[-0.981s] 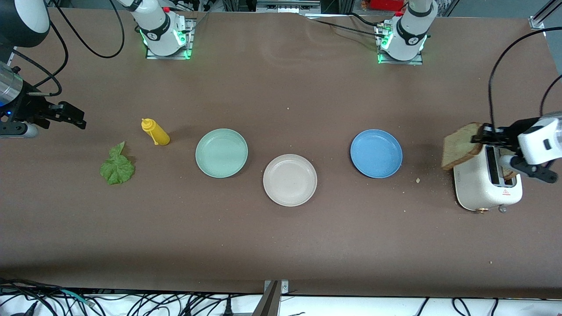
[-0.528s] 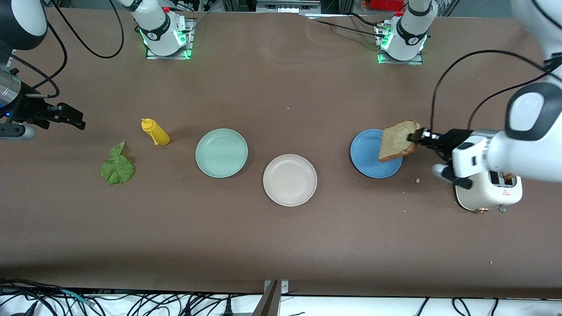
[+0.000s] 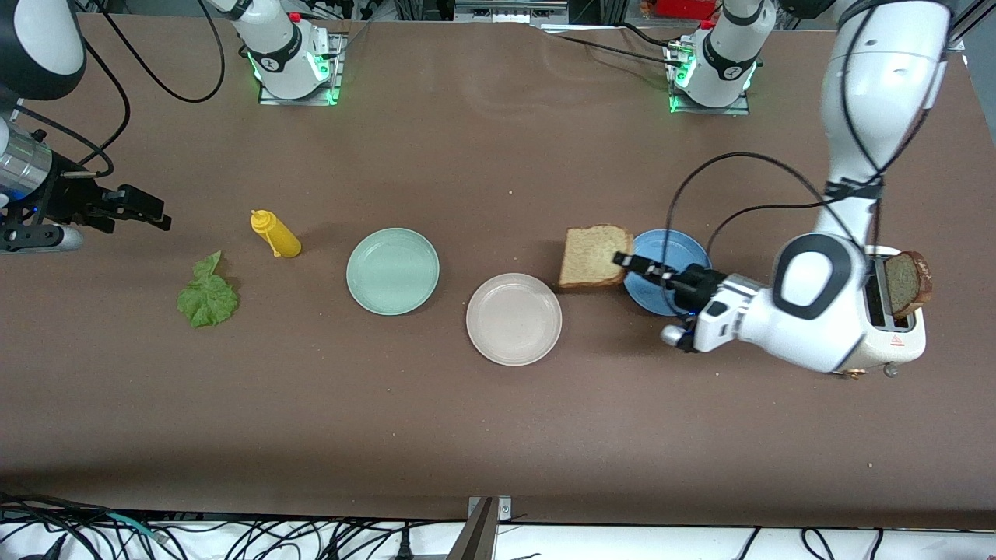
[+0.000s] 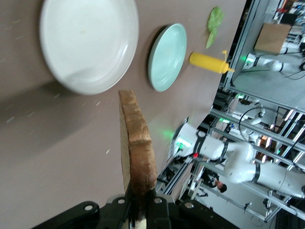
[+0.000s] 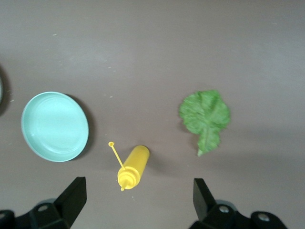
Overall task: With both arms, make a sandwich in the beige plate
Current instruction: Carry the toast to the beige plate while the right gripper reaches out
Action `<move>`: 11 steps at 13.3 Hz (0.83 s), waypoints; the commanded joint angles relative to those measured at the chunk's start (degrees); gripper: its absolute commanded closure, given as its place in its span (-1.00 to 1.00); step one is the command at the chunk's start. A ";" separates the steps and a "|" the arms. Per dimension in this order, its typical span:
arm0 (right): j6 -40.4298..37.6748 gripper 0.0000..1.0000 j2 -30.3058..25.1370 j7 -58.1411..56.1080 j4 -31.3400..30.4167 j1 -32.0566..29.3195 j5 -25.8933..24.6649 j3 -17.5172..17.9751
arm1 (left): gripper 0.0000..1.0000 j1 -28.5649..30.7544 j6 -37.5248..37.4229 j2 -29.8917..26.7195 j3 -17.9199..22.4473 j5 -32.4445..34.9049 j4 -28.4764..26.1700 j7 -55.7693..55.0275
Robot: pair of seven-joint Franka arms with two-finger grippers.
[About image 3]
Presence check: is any brown bread slice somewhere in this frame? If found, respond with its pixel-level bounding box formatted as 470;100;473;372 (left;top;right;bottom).
559;225;635;291
885;250;933;319

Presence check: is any green lettuce leaf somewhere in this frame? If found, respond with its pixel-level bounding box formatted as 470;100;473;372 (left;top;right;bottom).
177;250;240;329

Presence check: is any yellow mustard squeeze bottle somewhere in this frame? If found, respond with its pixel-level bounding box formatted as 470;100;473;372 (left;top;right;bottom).
250;209;302;258

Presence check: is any blue plate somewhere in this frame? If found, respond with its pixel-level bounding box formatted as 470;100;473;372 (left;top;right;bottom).
622;229;713;317

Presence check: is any beige plate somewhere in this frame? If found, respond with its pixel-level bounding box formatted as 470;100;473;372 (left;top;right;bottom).
465;272;563;367

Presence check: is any mint green plate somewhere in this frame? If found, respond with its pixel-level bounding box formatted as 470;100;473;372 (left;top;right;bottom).
346;227;440;317

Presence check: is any white toaster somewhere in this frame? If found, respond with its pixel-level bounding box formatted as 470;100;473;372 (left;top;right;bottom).
836;245;928;380

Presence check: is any red box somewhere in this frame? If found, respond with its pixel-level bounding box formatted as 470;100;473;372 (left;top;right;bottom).
642;0;721;20

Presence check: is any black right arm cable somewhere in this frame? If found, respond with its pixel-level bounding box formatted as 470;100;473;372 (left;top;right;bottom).
16;0;226;176

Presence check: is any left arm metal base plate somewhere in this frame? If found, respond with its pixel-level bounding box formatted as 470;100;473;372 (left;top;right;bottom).
668;43;752;116

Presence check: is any black base cable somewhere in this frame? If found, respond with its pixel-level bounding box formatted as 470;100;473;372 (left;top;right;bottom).
545;22;689;67

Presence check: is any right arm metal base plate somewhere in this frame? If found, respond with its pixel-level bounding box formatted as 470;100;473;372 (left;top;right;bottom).
258;33;344;107

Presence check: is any grey metal frame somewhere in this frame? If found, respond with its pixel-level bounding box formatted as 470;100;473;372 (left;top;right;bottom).
454;0;569;24

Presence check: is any small metal table bracket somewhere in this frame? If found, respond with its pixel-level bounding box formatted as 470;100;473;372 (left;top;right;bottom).
467;496;513;523

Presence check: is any teal cable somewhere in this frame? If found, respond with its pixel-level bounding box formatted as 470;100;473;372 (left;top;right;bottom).
105;511;168;543

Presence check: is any grey metal post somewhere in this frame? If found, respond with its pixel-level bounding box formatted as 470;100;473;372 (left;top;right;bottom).
446;498;499;560

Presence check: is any aluminium frame profile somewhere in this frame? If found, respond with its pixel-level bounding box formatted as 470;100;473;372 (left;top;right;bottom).
945;0;996;53

